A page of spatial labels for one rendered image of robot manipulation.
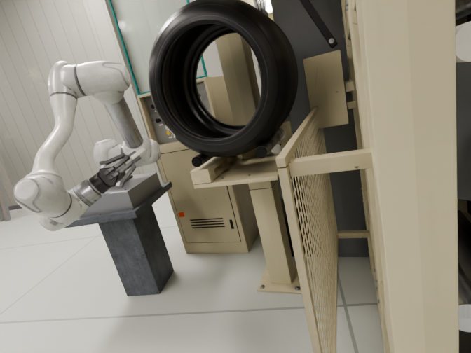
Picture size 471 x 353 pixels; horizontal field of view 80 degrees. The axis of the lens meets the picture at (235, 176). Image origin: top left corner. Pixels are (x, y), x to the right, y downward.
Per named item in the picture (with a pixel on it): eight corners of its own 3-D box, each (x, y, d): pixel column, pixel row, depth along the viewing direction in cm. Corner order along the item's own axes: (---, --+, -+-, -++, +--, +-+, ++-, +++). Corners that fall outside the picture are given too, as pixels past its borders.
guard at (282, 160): (334, 236, 150) (315, 104, 131) (338, 236, 149) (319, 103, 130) (326, 424, 70) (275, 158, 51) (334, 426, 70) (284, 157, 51)
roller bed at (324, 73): (317, 122, 143) (308, 60, 135) (348, 116, 137) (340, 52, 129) (313, 129, 125) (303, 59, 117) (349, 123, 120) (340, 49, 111)
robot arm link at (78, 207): (96, 210, 110) (80, 202, 97) (61, 237, 106) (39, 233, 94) (80, 190, 112) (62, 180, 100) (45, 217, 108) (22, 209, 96)
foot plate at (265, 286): (267, 264, 191) (266, 261, 191) (307, 264, 181) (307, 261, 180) (256, 291, 168) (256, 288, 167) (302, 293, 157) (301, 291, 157)
